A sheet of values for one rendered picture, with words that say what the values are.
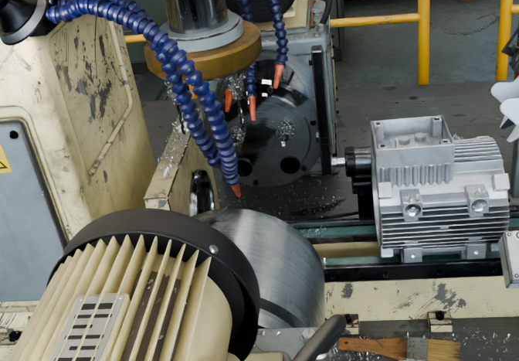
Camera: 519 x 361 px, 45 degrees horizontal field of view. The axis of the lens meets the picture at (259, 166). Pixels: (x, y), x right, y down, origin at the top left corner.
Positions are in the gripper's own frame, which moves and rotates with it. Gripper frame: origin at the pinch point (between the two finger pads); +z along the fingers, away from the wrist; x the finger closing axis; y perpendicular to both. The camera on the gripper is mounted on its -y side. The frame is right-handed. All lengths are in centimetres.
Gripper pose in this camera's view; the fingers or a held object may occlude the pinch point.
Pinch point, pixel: (514, 129)
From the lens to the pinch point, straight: 100.9
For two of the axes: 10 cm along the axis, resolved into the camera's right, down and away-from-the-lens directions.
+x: -0.9, 5.2, -8.5
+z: -3.9, 7.7, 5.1
